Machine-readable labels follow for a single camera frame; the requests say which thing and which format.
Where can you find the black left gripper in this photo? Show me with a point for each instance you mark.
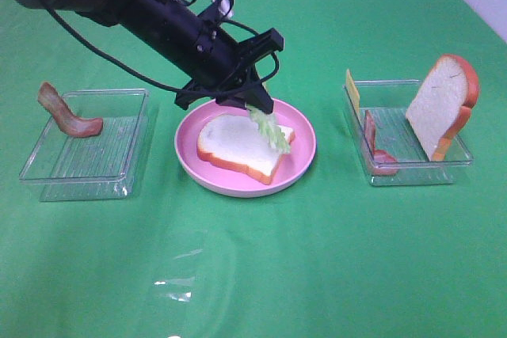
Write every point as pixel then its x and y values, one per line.
pixel 219 67

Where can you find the toast bread slice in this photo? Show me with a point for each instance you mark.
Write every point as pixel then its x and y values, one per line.
pixel 443 104
pixel 234 142

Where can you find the green lettuce leaf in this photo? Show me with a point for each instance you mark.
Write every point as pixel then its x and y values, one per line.
pixel 269 129

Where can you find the red bacon strip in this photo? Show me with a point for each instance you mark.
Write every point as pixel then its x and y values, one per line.
pixel 378 156

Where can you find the brown bacon strip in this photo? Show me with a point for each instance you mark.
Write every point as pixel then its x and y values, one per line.
pixel 66 120

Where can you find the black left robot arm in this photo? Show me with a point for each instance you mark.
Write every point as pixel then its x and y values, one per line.
pixel 117 12

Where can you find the pink round plate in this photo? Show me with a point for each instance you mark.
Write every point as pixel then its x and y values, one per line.
pixel 230 183

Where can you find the yellow cheese slice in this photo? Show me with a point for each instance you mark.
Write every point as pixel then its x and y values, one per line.
pixel 354 95

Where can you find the right clear plastic tray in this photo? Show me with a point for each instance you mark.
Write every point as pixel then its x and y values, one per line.
pixel 387 100

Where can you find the clear plastic tray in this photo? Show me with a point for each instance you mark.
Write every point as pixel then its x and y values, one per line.
pixel 387 100
pixel 105 166

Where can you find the green tablecloth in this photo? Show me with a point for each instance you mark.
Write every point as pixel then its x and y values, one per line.
pixel 331 256

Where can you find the left clear plastic tray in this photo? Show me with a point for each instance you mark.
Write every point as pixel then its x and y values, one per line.
pixel 105 166

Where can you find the clear tape strip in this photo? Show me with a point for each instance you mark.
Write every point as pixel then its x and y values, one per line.
pixel 176 264

